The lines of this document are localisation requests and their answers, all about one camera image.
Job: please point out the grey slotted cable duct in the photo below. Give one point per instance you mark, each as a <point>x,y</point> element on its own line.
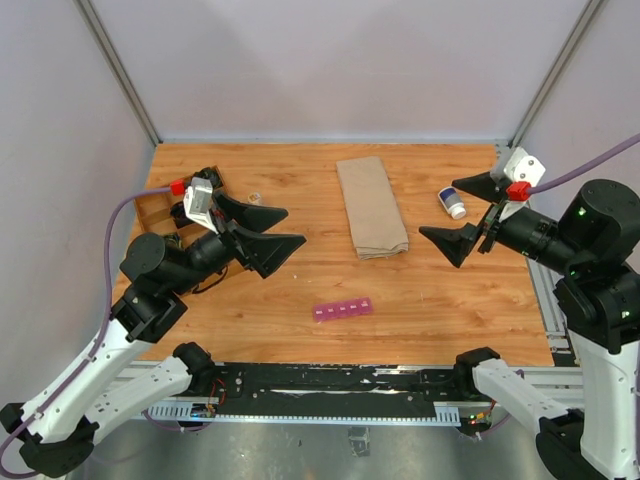
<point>344,411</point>

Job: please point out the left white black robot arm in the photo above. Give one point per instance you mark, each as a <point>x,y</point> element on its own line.
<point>59,428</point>

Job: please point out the wooden compartment tray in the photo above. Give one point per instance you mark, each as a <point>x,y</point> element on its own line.
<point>152,215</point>

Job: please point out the left aluminium frame post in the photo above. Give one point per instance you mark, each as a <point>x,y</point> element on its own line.
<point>99,33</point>

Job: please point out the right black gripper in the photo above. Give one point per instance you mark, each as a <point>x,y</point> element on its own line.
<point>453,241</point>

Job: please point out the aluminium frame post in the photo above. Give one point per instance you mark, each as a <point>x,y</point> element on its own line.
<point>583,24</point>
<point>99,33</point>

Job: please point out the white capped pill bottle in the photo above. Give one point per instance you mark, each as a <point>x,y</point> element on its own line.
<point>452,203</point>

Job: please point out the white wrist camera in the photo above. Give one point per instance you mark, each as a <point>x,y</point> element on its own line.
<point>523,170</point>
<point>197,203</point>

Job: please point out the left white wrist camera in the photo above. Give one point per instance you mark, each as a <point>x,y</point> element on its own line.
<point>197,203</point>

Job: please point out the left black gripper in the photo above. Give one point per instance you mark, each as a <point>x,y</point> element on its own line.
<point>264,251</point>

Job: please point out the pink weekly pill organizer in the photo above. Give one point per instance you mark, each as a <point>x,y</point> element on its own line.
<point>342,309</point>

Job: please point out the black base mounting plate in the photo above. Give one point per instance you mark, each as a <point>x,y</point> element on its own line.
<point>326,382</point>

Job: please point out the right aluminium frame post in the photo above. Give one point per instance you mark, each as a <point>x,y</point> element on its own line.
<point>583,24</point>

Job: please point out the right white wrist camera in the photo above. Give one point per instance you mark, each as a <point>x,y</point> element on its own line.
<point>523,170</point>

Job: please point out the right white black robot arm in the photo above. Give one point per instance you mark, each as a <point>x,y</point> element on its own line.
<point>598,293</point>

